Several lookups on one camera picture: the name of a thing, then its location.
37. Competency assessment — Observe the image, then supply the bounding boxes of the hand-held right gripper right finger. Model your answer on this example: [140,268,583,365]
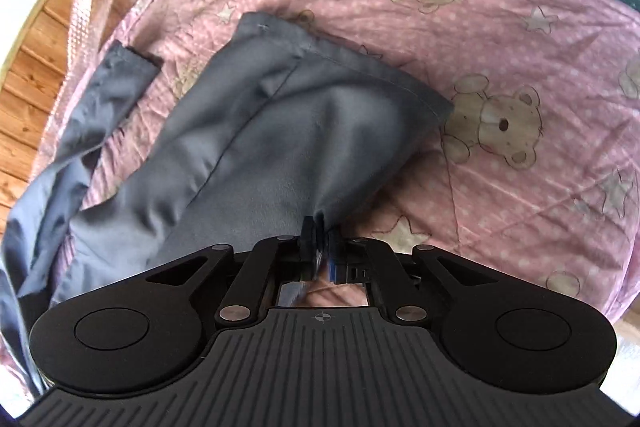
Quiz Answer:
[324,227,502,325]

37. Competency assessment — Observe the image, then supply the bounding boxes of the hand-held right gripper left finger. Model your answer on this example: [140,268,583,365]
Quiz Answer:
[145,216,328,325]

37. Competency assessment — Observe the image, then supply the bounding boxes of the grey pants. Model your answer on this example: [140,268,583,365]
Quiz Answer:
[0,12,455,400]

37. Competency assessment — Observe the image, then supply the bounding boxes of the pink bear printed blanket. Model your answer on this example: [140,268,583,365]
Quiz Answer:
[0,0,640,408]

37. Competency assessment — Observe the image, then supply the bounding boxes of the wooden headboard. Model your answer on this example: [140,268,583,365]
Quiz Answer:
[0,0,88,210]

